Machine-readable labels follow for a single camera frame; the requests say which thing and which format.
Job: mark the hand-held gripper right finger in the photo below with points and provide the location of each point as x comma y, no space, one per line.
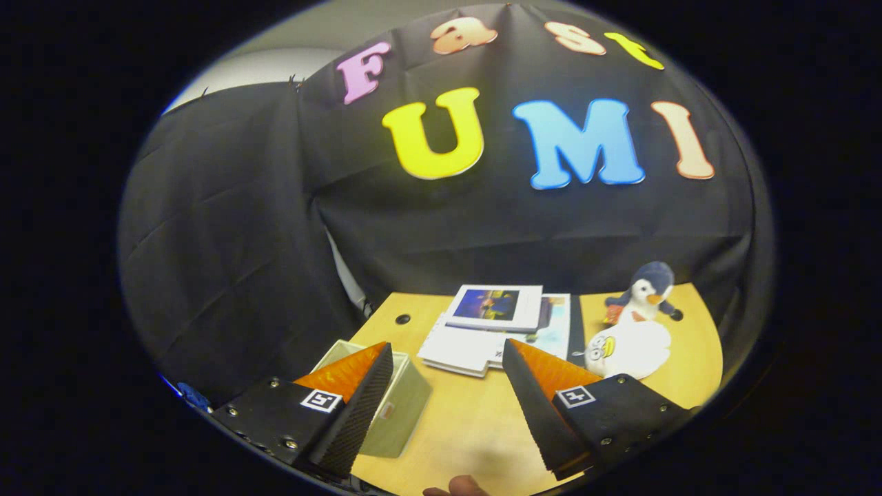
537,420

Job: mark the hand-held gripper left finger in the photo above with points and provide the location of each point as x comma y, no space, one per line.
358,420

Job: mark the beige fabric storage box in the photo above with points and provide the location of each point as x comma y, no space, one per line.
403,406

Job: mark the black book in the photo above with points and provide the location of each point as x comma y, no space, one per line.
576,331

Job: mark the white plush toy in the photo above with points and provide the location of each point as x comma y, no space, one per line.
634,348

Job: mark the white book blue picture cover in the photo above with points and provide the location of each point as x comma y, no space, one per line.
493,306

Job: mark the blue cloth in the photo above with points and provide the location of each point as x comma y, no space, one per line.
193,396

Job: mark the penguin plush toy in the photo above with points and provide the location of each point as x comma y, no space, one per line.
648,286

